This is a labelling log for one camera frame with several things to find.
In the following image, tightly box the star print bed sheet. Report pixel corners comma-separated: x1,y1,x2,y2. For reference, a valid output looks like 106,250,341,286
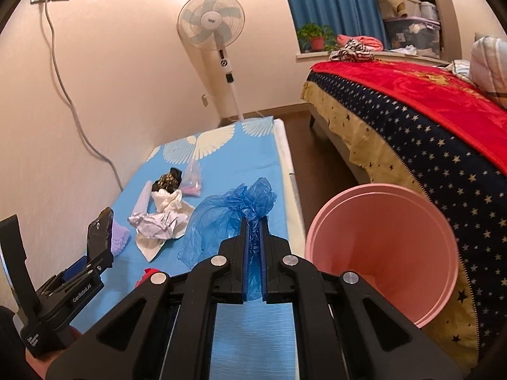
301,69,507,373

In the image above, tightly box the striped cloth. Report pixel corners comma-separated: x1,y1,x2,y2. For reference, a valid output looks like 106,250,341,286
330,37,377,63

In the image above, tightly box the red blanket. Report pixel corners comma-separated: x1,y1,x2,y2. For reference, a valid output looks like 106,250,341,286
309,59,507,175

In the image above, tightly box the pink plastic bucket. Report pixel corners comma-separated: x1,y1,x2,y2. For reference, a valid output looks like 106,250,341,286
305,183,460,328

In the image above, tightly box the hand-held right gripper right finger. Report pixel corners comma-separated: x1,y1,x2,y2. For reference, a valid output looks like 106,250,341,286
259,218,464,380

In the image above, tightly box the blue bird print tablecloth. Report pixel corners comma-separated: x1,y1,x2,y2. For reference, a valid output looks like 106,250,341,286
69,117,302,380

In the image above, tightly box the window sill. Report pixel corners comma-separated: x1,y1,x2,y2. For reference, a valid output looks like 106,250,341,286
295,49,450,66

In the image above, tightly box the cream paper sheet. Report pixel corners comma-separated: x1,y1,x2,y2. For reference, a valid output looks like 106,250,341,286
137,204,196,263

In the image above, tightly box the white table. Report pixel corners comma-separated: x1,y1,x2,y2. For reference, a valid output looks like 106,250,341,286
273,118,307,246

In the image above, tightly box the black gold scrunchie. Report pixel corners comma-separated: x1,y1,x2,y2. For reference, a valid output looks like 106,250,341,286
152,168,183,194

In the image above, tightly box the blue curtain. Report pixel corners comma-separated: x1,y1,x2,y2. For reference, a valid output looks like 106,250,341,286
277,0,391,54

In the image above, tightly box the plaid cloth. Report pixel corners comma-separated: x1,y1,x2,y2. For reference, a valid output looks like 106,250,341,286
449,59,477,85

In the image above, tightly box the crumpled printed paper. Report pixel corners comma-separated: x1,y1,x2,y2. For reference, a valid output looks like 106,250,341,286
129,210,187,243

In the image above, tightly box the pink cloth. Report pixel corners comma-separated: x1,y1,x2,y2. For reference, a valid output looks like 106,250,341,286
337,35,384,51

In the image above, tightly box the white tissue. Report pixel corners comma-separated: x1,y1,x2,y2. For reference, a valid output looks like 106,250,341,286
152,189,185,213

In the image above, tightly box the red wrapper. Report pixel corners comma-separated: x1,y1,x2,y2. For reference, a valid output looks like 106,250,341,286
135,268,158,286

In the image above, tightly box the white foam net sleeve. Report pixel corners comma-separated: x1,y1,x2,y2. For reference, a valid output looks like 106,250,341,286
109,222,131,256

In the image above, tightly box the potted green plant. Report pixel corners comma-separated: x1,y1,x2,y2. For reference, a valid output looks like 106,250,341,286
296,23,337,53

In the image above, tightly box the white lidded container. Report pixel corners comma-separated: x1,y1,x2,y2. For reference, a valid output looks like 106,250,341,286
420,2,440,22

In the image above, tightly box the white standing fan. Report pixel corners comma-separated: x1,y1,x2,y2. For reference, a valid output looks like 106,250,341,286
177,0,245,123

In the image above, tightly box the beige jacket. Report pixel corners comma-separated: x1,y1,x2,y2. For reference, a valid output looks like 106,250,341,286
375,0,420,20

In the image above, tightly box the small clear plastic bag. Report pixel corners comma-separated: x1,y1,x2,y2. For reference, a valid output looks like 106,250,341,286
180,159,203,197

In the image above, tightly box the clear storage box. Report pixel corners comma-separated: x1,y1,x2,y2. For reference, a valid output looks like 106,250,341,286
383,18,441,58

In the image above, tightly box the blue plastic bag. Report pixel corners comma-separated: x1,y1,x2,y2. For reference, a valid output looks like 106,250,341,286
177,177,278,299

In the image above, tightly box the grey power cable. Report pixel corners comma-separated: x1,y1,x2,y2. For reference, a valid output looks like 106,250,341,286
37,0,128,191

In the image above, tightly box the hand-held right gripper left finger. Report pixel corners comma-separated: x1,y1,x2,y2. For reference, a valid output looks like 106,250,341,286
45,218,256,380

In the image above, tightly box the plaid pillow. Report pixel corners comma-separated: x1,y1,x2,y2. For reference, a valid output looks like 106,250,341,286
471,35,507,109

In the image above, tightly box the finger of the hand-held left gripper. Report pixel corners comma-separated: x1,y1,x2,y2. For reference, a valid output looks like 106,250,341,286
88,207,116,264

